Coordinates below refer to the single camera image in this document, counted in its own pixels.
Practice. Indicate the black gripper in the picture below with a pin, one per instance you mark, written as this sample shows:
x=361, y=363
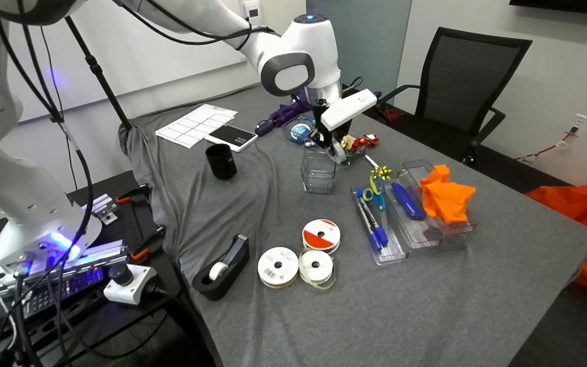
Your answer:
x=319, y=125

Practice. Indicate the silver glitter ribbon roll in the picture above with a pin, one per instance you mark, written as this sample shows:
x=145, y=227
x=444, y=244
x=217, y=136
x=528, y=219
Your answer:
x=338, y=153

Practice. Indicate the red and white ribbon spool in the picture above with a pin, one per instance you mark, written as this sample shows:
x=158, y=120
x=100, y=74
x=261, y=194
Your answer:
x=321, y=241

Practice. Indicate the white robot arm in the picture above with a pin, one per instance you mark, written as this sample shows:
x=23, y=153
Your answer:
x=307, y=47

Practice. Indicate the small transparent plastic box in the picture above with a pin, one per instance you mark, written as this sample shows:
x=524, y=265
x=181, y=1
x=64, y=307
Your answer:
x=316, y=177

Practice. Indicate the gold gift bow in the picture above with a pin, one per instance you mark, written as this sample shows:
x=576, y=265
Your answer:
x=345, y=141

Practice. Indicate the red gift bow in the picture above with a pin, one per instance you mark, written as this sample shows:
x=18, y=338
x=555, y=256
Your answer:
x=368, y=141

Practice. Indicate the blue ribbon ball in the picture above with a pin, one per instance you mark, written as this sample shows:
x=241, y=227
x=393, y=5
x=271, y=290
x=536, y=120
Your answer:
x=300, y=132

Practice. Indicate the yellow gift bow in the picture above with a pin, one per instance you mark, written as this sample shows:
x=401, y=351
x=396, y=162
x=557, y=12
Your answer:
x=380, y=174

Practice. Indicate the green blue scissors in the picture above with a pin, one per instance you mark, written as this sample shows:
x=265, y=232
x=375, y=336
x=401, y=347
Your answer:
x=375, y=196

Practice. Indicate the purple folded umbrella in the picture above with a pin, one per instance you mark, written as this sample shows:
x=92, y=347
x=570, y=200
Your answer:
x=279, y=116

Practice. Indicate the blue marker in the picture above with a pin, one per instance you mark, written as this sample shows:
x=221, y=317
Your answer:
x=409, y=201

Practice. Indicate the blue capped pen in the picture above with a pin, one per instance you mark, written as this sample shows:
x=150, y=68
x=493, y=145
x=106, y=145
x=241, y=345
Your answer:
x=380, y=232
x=373, y=236

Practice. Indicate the clear ribbed plastic tray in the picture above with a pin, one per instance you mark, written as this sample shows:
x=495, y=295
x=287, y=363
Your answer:
x=416, y=235
x=461, y=227
x=393, y=254

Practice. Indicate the frosted glass panel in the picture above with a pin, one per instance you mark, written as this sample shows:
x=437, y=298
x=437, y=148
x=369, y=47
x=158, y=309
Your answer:
x=368, y=41

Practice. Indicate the black cup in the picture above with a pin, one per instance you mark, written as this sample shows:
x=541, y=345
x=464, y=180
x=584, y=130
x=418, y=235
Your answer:
x=221, y=164

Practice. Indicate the cream ribbon spool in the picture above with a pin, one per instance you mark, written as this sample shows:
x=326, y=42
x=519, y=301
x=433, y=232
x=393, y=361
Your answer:
x=316, y=270

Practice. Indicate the black tape dispenser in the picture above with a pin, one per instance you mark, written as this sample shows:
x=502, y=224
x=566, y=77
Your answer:
x=239, y=246

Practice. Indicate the white label sheet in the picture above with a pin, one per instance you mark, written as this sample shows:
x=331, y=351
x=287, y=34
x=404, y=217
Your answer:
x=192, y=125

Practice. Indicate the black mesh office chair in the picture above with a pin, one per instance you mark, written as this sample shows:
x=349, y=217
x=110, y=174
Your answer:
x=469, y=74

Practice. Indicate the white whiteboard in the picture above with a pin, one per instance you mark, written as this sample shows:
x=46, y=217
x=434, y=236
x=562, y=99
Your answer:
x=171, y=68

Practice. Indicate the grey tablecloth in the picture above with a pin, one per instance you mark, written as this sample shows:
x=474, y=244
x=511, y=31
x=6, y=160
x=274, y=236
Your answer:
x=444, y=305

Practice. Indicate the silver metal clamp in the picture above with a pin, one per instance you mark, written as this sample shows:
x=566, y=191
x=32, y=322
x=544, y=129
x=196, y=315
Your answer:
x=100, y=203

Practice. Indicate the black tripod stand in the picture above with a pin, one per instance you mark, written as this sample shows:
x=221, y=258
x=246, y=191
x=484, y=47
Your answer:
x=99, y=74

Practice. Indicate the black robot stand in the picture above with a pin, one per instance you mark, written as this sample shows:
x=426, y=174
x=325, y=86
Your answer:
x=103, y=338

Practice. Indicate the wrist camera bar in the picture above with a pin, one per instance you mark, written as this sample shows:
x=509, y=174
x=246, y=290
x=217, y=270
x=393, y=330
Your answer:
x=351, y=109

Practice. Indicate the white wall thermostat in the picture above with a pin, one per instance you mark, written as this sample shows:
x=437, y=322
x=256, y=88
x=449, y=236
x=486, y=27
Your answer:
x=252, y=10

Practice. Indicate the white wall outlet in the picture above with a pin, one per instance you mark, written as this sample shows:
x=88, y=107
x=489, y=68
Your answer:
x=584, y=122

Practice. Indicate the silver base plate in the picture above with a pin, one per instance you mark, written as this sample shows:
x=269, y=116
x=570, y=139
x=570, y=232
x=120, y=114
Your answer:
x=97, y=256

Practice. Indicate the black wall television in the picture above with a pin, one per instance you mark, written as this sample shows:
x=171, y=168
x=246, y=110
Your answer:
x=566, y=5

